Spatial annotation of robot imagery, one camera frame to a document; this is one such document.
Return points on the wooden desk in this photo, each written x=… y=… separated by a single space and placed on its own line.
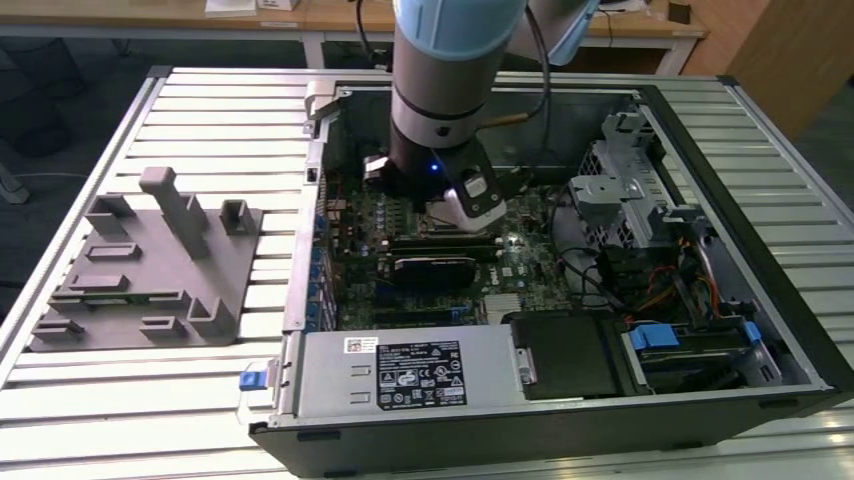
x=654 y=27

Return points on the green RAM stick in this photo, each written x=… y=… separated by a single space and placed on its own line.
x=114 y=301

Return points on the white cardboard box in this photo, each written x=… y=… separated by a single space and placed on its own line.
x=230 y=6

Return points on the blue release latch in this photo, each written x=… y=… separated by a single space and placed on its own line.
x=251 y=380

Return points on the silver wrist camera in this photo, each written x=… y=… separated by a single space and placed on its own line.
x=477 y=200
x=375 y=167

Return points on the grey plastic bracket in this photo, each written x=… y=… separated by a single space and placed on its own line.
x=681 y=215

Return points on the silver metal drive cage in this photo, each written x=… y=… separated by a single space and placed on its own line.
x=601 y=195

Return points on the black PC case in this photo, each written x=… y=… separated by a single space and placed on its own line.
x=468 y=445

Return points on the small dark box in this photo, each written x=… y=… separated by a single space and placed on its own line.
x=680 y=14

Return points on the green motherboard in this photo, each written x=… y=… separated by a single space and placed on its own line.
x=534 y=272

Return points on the silver power supply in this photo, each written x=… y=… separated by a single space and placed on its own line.
x=321 y=380

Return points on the CPU socket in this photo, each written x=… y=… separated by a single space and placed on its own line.
x=434 y=233

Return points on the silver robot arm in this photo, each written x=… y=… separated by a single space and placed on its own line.
x=434 y=85

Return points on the wooden cabinet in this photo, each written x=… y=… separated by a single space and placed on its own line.
x=788 y=60

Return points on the black graphics card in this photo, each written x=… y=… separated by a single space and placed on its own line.
x=434 y=274

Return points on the black office chair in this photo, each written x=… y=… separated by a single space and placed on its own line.
x=41 y=90

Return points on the grey parts rack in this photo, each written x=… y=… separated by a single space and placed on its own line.
x=154 y=280

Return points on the silver chipset heatsink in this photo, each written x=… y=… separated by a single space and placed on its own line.
x=504 y=306

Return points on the black plastic shroud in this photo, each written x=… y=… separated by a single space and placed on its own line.
x=568 y=355

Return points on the RAM slot white latches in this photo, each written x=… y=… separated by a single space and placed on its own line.
x=444 y=255
x=441 y=245

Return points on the hard disk in blue carrier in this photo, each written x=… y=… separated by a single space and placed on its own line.
x=654 y=337

